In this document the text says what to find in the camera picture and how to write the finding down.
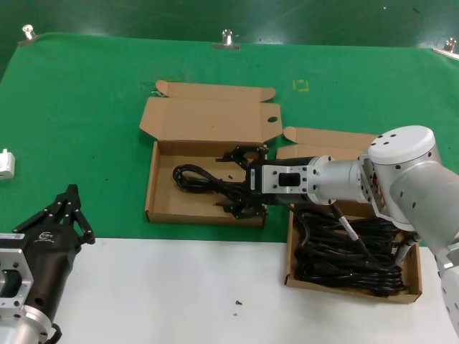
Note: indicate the white power adapter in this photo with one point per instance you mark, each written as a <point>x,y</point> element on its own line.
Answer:
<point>6,165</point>

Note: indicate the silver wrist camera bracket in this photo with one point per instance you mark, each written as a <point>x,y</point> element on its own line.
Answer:
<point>272,179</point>
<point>12,261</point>

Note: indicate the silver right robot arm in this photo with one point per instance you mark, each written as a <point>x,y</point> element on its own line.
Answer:
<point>412,172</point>

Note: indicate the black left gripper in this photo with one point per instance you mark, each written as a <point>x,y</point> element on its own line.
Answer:
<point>48,258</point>

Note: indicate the open brown cardboard box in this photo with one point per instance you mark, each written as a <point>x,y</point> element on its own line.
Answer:
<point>322,138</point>
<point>208,114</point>

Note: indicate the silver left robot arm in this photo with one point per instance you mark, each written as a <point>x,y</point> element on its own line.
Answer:
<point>21,326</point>

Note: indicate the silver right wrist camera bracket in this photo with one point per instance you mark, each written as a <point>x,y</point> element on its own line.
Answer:
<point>272,179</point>

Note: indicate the silver metal binder clip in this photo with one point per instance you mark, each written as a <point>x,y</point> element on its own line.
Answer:
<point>226,40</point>
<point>28,35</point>
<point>447,48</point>

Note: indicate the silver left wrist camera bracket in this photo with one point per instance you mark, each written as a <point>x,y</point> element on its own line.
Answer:
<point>12,261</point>

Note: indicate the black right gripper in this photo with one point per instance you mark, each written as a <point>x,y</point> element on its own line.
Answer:
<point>272,199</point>

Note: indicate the green cloth table mat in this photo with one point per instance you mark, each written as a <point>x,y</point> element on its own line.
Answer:
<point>71,107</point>

